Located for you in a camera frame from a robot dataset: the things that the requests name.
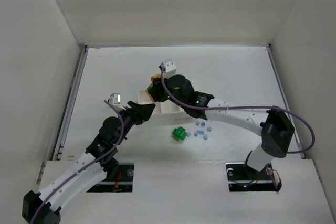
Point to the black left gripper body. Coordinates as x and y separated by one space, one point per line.
133 114

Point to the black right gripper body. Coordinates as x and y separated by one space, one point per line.
157 92

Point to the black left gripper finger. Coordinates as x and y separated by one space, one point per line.
138 108
145 111

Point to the white divided plastic container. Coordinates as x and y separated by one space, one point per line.
166 111

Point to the green lego cluster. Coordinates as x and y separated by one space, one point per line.
179 134

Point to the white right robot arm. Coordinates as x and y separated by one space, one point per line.
271 124

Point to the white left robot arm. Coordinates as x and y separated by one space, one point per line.
92 167

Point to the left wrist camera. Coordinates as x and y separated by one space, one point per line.
114 101

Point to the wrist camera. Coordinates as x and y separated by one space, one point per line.
169 68
114 101

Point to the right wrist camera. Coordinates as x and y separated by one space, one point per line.
169 68

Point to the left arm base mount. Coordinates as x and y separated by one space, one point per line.
119 181

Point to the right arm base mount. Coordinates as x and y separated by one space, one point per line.
243 179

